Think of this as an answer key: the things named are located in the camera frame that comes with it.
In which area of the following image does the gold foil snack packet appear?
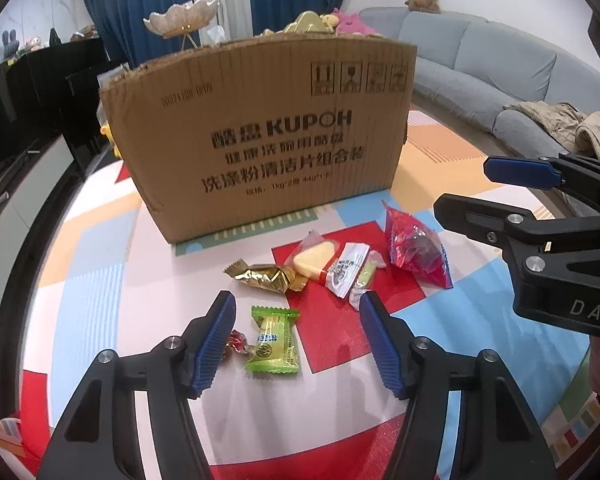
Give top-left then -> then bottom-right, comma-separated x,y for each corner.
224,259 -> 306,294

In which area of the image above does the beige jacket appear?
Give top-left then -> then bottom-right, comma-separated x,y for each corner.
502,101 -> 600,168

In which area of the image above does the grey corner sofa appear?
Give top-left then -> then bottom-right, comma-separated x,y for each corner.
357,5 -> 600,161

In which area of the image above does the grey television cabinet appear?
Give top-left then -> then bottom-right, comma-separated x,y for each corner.
0,132 -> 88,311

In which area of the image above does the clear packet with yellow cake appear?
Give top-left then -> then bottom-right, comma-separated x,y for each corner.
292,230 -> 342,280

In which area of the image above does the white printed snack packet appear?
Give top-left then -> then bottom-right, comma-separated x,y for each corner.
325,241 -> 370,299

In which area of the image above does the black upright piano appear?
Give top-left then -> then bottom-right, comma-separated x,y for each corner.
5,37 -> 126,183

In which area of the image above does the small red wrapped candy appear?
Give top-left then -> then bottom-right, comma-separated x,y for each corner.
226,329 -> 252,359

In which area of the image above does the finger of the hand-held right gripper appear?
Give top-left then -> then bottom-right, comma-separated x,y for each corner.
484,152 -> 600,217
434,193 -> 600,273

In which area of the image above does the white two-tier shell tray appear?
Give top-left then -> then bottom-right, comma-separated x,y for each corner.
143,0 -> 221,53

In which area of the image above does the gold mountain-shaped box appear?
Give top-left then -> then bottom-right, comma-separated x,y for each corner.
260,9 -> 341,38

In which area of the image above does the yellow bear figure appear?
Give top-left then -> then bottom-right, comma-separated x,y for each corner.
100,122 -> 121,158

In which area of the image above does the pink plush toy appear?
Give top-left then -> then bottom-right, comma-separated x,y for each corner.
330,7 -> 376,37

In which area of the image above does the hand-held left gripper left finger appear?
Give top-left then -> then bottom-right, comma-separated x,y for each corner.
39,290 -> 238,480

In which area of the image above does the pale green candy packet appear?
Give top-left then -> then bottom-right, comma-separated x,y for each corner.
349,250 -> 387,307

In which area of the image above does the black curved television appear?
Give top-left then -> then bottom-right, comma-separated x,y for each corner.
0,67 -> 36,176

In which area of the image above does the red snack packet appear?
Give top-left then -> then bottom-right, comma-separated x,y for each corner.
382,201 -> 454,289

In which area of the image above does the light green snack packet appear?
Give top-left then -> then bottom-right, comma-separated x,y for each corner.
244,305 -> 301,376

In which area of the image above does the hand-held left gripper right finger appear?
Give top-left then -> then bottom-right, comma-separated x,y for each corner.
359,291 -> 556,480

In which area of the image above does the brown cardboard box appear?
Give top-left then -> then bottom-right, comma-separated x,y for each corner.
98,35 -> 418,246

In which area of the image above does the colourful patchwork tablecloth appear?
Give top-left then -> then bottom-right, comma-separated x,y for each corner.
0,105 -> 600,480

